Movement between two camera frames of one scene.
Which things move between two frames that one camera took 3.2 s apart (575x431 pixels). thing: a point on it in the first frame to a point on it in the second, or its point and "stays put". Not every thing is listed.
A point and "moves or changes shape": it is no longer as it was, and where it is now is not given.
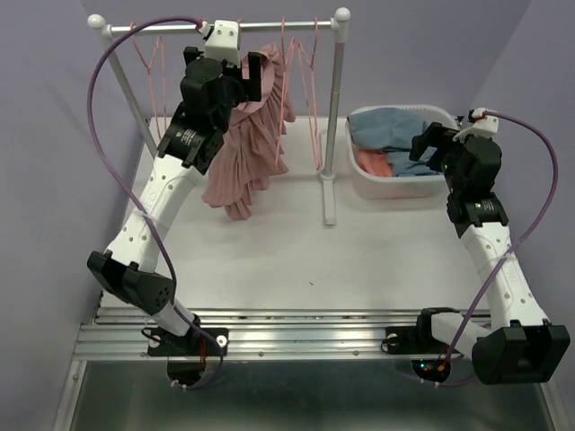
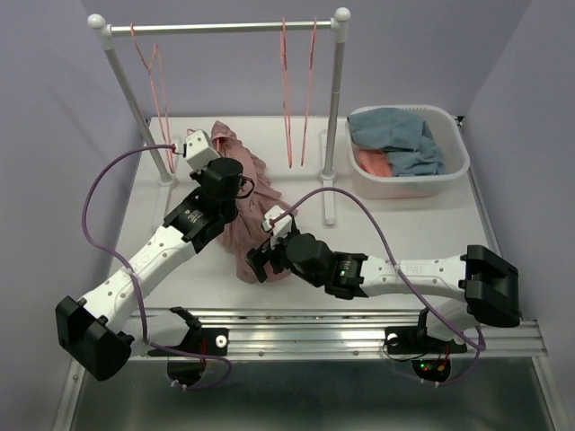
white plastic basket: (373, 186) stays put
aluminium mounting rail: (258, 334) stays put
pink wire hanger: (309, 78) moves or changes shape
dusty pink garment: (249, 153) to (246, 231)
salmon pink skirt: (375, 162) stays put
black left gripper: (247, 89) to (198, 175)
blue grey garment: (391, 130) stays put
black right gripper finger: (420, 144) to (258, 258)
